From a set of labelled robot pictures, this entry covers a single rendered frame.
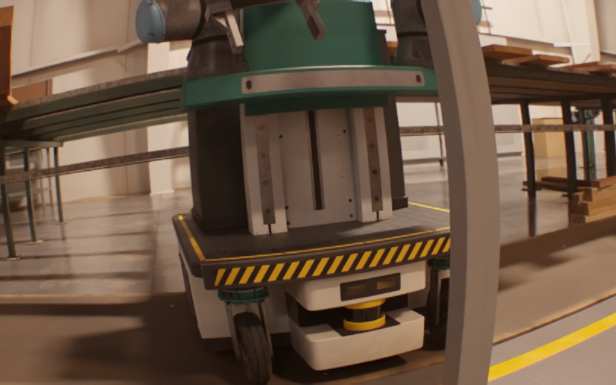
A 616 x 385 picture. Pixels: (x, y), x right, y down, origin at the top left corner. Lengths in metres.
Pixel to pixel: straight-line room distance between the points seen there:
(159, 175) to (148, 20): 6.54
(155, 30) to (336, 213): 0.70
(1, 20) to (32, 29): 7.82
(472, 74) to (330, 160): 0.85
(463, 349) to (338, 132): 0.89
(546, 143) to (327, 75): 8.19
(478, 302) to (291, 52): 0.87
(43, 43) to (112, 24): 1.30
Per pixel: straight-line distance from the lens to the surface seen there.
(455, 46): 0.79
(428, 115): 8.40
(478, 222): 0.79
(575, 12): 11.08
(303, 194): 1.56
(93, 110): 2.85
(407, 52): 1.45
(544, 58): 2.56
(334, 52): 1.51
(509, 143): 9.09
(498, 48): 2.30
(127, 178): 8.36
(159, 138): 7.67
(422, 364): 1.40
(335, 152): 1.58
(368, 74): 1.36
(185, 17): 1.28
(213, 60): 1.30
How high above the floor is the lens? 0.55
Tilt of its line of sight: 5 degrees down
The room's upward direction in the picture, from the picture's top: 5 degrees counter-clockwise
